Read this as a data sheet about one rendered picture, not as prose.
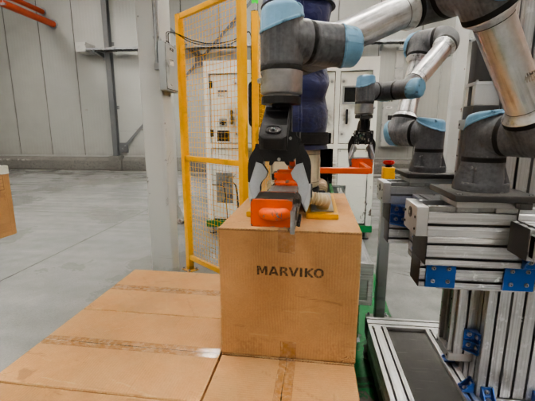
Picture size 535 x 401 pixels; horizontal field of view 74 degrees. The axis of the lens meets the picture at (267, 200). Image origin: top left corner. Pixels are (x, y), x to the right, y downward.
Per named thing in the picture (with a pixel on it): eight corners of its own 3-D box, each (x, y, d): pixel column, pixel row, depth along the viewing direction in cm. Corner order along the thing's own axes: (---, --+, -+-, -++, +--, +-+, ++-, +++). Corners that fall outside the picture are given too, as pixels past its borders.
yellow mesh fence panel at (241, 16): (181, 269, 316) (169, 14, 275) (191, 266, 322) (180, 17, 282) (245, 302, 254) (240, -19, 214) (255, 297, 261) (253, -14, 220)
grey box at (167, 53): (172, 93, 247) (169, 48, 241) (179, 93, 246) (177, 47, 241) (160, 90, 228) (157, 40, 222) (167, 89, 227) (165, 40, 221)
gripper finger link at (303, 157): (318, 179, 65) (300, 134, 64) (318, 180, 63) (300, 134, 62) (294, 188, 66) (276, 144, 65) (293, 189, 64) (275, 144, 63)
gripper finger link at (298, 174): (320, 201, 70) (302, 157, 69) (320, 208, 64) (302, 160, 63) (305, 207, 70) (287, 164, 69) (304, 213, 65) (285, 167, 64)
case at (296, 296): (254, 274, 166) (253, 191, 158) (341, 279, 161) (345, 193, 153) (221, 353, 108) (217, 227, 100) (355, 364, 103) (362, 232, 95)
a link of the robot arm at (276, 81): (302, 68, 59) (253, 68, 60) (301, 96, 60) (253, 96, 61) (303, 75, 66) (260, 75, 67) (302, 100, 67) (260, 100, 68)
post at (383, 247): (372, 317, 234) (381, 166, 214) (382, 317, 233) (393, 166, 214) (373, 322, 227) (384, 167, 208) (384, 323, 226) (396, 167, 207)
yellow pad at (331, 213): (308, 198, 143) (308, 186, 142) (333, 199, 141) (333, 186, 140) (306, 219, 110) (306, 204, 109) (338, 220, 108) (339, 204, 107)
